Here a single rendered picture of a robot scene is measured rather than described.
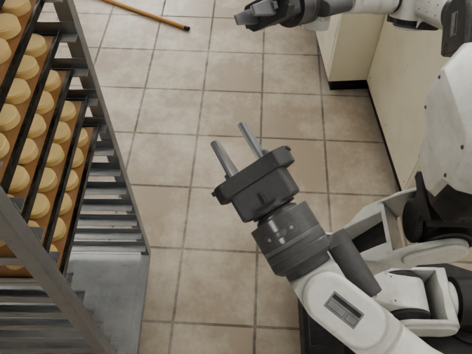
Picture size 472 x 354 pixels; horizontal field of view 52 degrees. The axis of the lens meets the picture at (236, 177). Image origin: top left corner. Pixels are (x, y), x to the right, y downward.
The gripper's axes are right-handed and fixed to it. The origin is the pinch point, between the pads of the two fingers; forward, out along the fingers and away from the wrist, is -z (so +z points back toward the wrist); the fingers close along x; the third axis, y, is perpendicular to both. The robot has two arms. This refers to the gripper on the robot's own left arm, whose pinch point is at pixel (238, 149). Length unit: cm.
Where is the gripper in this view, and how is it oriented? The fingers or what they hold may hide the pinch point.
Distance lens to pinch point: 68.8
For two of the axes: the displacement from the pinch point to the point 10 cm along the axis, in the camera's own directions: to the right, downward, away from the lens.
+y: -3.1, 0.0, -9.5
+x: 8.1, -5.3, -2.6
